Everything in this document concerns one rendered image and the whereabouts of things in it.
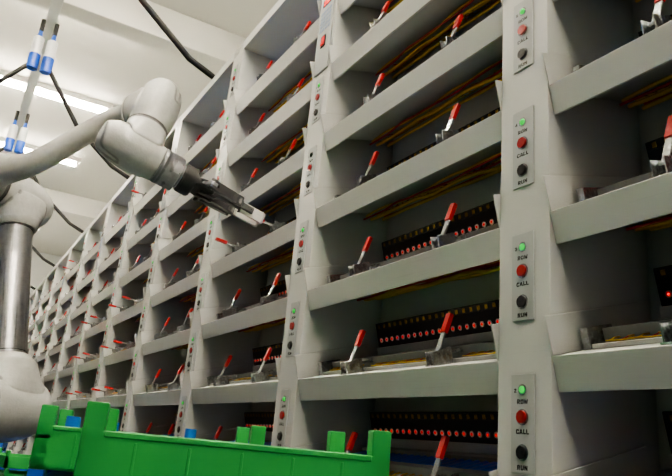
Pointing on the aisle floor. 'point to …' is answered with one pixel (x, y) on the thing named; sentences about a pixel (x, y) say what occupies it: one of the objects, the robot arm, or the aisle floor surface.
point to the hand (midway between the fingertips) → (249, 214)
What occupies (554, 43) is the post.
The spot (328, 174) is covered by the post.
